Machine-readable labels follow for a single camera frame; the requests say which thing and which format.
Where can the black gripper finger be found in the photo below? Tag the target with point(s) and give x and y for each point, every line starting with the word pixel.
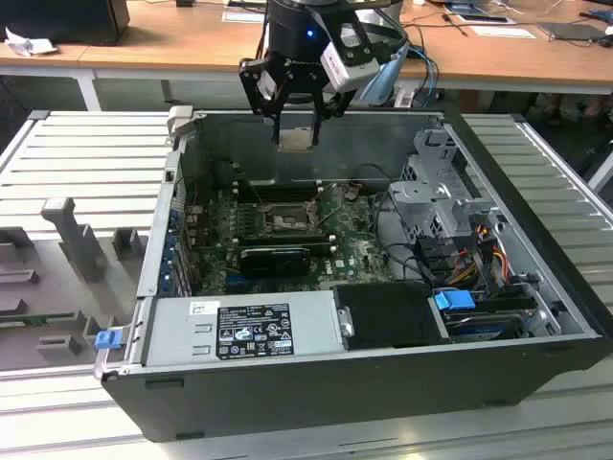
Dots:
pixel 316 115
pixel 251 86

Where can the silver square CPU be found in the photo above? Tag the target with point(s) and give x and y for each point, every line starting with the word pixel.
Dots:
pixel 297 141

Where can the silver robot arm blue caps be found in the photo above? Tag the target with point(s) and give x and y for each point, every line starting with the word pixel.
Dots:
pixel 383 81

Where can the black RAM slot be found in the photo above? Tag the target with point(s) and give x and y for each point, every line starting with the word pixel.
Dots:
pixel 287 188
pixel 287 198
pixel 287 239
pixel 287 245
pixel 325 251
pixel 287 234

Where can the white paper sheet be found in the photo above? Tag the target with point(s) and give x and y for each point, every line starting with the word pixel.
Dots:
pixel 503 31
pixel 244 16

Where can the grey plastic case latch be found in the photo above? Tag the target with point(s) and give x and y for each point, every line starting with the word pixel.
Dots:
pixel 181 122

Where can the silver drive cage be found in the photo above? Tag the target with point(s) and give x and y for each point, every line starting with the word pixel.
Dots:
pixel 421 196

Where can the wooden desk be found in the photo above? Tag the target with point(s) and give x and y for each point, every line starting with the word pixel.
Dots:
pixel 120 57

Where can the green motherboard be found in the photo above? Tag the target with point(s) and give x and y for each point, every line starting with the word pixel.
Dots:
pixel 359 249

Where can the black graphics card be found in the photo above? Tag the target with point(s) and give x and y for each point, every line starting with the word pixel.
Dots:
pixel 273 266

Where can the blue board connector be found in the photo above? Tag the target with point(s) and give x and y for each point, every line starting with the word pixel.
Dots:
pixel 234 277

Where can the smartphone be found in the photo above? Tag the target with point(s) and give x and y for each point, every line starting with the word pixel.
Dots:
pixel 483 18

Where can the black box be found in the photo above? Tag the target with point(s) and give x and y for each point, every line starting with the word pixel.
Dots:
pixel 62 21

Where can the crumpled white paper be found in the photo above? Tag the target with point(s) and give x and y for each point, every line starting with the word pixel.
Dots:
pixel 29 45

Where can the hard disk blue carrier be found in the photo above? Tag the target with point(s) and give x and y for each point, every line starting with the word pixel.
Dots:
pixel 452 301

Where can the person foot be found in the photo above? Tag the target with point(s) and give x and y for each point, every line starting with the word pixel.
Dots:
pixel 548 112
pixel 594 112

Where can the grey parts rack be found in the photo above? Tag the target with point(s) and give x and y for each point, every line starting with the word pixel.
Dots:
pixel 120 297

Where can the silver power supply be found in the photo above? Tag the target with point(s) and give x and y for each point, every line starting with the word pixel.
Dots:
pixel 182 335

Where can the dark laptop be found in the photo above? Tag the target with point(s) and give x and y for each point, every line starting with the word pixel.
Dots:
pixel 574 32

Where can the black open PC case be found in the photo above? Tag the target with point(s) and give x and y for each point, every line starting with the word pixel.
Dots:
pixel 335 397

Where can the blue case latch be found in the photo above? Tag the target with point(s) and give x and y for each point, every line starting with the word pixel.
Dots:
pixel 107 340

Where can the green RAM stick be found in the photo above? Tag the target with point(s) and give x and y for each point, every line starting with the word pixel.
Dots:
pixel 29 320

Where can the small white wrist camera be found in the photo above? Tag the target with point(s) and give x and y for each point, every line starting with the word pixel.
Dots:
pixel 266 86

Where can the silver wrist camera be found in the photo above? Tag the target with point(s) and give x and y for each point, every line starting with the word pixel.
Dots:
pixel 347 72

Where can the black camera bracket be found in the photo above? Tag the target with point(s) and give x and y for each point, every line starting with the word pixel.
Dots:
pixel 369 48

